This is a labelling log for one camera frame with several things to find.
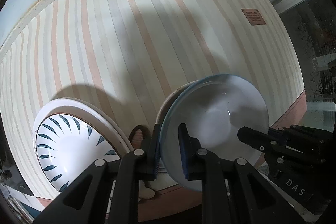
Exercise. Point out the striped cloth with cat print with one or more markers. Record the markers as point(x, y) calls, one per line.
point(105, 43)

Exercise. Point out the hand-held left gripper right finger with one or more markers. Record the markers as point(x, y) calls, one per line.
point(183, 153)

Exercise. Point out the white floral plate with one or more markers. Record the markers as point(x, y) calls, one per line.
point(65, 101)
point(65, 107)

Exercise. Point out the white plate with leaf pattern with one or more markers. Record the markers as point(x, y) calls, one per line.
point(73, 150)

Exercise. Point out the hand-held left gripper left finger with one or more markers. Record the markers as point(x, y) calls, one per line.
point(156, 153)

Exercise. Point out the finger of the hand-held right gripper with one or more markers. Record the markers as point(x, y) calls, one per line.
point(278, 137)
point(253, 138)

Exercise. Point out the white bowl with blue print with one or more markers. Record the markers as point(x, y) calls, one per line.
point(218, 108)

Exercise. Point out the glass sliding door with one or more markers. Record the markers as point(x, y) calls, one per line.
point(315, 56)

